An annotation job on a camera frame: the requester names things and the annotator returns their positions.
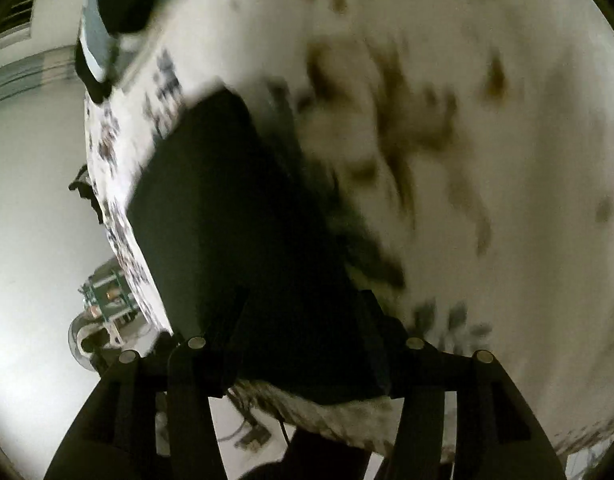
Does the folded striped garment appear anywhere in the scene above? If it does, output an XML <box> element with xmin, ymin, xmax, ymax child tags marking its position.
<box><xmin>74</xmin><ymin>0</ymin><xmax>188</xmax><ymax>104</ymax></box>

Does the black hanging cloth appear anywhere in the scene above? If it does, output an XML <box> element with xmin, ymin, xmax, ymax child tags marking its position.
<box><xmin>69</xmin><ymin>164</ymin><xmax>102</xmax><ymax>222</ymax></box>

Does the grey-green striped curtain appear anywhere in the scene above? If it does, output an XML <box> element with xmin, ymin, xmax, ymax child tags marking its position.
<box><xmin>0</xmin><ymin>45</ymin><xmax>84</xmax><ymax>107</ymax></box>

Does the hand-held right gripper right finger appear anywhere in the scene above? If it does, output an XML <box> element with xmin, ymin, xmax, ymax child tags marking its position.
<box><xmin>357</xmin><ymin>290</ymin><xmax>568</xmax><ymax>480</ymax></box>

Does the floral quilt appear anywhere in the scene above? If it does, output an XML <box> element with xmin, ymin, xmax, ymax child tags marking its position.
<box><xmin>82</xmin><ymin>0</ymin><xmax>614</xmax><ymax>462</ymax></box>

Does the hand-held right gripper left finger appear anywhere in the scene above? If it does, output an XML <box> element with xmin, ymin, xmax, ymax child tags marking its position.
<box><xmin>44</xmin><ymin>287</ymin><xmax>250</xmax><ymax>480</ymax></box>

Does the dark striped sweater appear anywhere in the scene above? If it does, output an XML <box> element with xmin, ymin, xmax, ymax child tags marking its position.
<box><xmin>127</xmin><ymin>87</ymin><xmax>404</xmax><ymax>404</ymax></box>

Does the black floor cable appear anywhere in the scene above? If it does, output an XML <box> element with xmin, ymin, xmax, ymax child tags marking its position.
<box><xmin>217</xmin><ymin>400</ymin><xmax>290</xmax><ymax>452</ymax></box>

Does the green storage rack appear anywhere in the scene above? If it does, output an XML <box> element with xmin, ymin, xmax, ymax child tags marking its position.
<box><xmin>79</xmin><ymin>260</ymin><xmax>138</xmax><ymax>322</ymax></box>

